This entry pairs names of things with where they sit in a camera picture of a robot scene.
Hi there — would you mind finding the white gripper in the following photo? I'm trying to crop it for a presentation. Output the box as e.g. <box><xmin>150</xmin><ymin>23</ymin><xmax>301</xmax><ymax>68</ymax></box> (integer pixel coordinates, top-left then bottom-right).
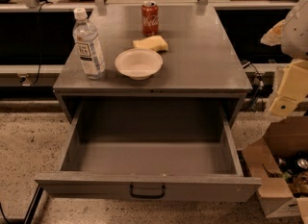
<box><xmin>261</xmin><ymin>0</ymin><xmax>308</xmax><ymax>117</ymax></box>

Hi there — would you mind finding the clear plastic water bottle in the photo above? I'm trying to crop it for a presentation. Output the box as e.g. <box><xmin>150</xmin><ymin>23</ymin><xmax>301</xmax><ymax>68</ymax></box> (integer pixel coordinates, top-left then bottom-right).
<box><xmin>73</xmin><ymin>8</ymin><xmax>106</xmax><ymax>80</ymax></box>

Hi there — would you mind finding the open grey top drawer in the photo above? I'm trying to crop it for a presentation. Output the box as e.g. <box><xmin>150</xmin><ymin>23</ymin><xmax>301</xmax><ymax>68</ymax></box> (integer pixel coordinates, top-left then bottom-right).
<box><xmin>36</xmin><ymin>98</ymin><xmax>261</xmax><ymax>202</ymax></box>

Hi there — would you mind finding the cardboard box with trash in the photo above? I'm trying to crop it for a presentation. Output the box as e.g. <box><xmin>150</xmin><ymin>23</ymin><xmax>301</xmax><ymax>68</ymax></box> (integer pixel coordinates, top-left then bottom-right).
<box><xmin>242</xmin><ymin>116</ymin><xmax>308</xmax><ymax>224</ymax></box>

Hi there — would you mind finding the grey metal cabinet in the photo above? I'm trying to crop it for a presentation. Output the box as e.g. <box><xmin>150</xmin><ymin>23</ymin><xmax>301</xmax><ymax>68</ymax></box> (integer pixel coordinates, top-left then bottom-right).
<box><xmin>54</xmin><ymin>4</ymin><xmax>251</xmax><ymax>122</ymax></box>

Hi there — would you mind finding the yellow sponge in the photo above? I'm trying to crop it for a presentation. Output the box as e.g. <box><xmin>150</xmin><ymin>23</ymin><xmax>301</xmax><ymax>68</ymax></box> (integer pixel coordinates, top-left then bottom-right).
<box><xmin>133</xmin><ymin>36</ymin><xmax>168</xmax><ymax>52</ymax></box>

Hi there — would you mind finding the white paper bowl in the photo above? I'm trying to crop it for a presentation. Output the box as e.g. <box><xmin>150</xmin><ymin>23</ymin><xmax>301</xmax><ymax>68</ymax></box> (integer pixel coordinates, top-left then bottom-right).
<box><xmin>115</xmin><ymin>48</ymin><xmax>163</xmax><ymax>80</ymax></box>

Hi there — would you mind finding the red coca-cola can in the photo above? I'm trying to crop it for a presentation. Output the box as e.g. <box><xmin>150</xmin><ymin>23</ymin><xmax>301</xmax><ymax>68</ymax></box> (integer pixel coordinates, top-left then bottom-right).
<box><xmin>141</xmin><ymin>1</ymin><xmax>159</xmax><ymax>37</ymax></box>

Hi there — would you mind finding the black cables right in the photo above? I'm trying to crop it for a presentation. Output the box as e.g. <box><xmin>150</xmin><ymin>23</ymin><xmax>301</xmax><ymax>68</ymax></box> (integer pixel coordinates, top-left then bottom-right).
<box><xmin>240</xmin><ymin>60</ymin><xmax>268</xmax><ymax>112</ymax></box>

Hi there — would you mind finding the black drawer handle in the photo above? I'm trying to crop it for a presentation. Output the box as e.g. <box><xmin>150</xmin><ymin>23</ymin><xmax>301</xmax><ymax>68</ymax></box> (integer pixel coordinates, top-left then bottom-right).
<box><xmin>129</xmin><ymin>185</ymin><xmax>166</xmax><ymax>200</ymax></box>

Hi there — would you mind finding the black power cable left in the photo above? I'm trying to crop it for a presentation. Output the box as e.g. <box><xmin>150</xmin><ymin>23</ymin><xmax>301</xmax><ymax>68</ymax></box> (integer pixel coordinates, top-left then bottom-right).
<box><xmin>18</xmin><ymin>0</ymin><xmax>54</xmax><ymax>87</ymax></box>

